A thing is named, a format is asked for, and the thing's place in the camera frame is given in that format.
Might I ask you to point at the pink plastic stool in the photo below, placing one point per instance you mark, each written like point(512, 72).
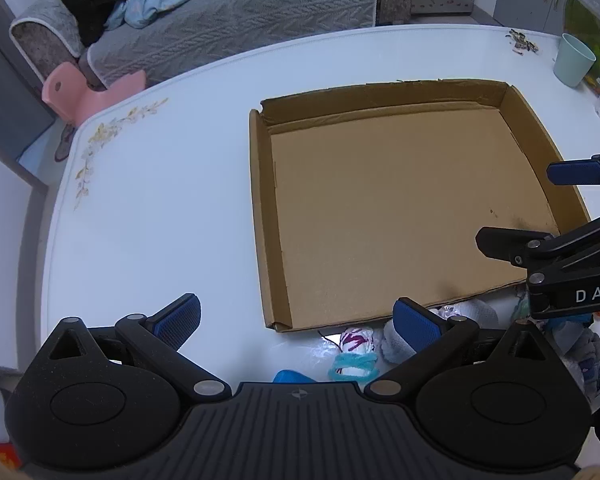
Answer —
point(87, 100)

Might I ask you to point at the mint green cup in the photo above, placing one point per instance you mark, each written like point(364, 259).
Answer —
point(572, 62)

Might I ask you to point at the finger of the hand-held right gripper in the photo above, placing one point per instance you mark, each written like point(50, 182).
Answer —
point(572, 172)
point(510, 242)

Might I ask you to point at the bubble wrap bundle teal yarn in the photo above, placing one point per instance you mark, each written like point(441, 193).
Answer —
point(352, 365)

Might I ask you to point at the grey sofa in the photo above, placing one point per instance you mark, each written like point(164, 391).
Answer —
point(260, 15)

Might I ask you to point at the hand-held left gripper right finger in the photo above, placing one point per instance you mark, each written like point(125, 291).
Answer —
point(417, 327)

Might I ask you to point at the grey sock bundle blue marks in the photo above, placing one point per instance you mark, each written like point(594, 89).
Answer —
point(580, 360)

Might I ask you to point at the black clothing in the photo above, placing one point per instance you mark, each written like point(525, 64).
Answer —
point(94, 0)

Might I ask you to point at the small dark object cluster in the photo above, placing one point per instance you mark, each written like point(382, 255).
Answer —
point(519, 42)

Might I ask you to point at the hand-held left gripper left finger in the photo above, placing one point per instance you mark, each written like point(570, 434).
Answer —
point(177, 320)

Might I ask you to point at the shallow cardboard box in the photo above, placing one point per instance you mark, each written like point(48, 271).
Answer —
point(405, 200)

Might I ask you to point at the grey quilted armrest cover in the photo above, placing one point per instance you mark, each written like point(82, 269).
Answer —
point(44, 20)

